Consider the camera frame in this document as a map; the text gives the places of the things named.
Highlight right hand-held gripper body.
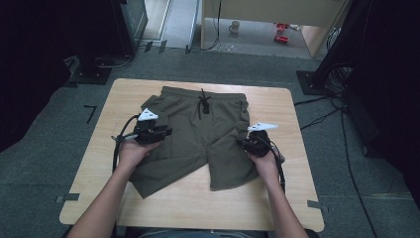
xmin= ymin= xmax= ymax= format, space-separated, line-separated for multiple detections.
xmin=246 ymin=122 xmax=279 ymax=159

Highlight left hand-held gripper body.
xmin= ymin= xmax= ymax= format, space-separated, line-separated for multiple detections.
xmin=132 ymin=107 xmax=160 ymax=146

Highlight olive green shorts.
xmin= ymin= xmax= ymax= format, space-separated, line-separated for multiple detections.
xmin=129 ymin=85 xmax=261 ymax=199

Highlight person's right hand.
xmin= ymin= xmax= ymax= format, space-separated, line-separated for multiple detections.
xmin=247 ymin=149 xmax=282 ymax=186

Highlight person's left hand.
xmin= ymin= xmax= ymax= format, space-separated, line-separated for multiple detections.
xmin=116 ymin=138 xmax=161 ymax=174

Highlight grey mug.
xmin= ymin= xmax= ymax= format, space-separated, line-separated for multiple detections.
xmin=228 ymin=20 xmax=242 ymax=35

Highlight dark curtain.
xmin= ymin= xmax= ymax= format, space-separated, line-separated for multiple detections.
xmin=343 ymin=0 xmax=420 ymax=210
xmin=0 ymin=0 xmax=115 ymax=154

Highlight beige wooden cabinet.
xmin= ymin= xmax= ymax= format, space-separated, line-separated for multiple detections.
xmin=200 ymin=0 xmax=352 ymax=60

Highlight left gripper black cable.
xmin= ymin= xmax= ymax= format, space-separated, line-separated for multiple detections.
xmin=111 ymin=113 xmax=142 ymax=174

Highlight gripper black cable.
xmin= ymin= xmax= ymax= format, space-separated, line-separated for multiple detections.
xmin=111 ymin=113 xmax=142 ymax=174
xmin=267 ymin=140 xmax=287 ymax=195

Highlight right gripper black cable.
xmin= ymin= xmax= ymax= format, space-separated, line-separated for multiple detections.
xmin=267 ymin=140 xmax=287 ymax=195

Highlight black metal stand with cables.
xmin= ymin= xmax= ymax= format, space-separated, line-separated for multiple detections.
xmin=295 ymin=0 xmax=375 ymax=97

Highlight long black floor cable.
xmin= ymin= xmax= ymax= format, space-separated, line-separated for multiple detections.
xmin=339 ymin=107 xmax=378 ymax=238

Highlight black hanging cable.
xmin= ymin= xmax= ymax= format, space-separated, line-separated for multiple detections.
xmin=189 ymin=0 xmax=223 ymax=53

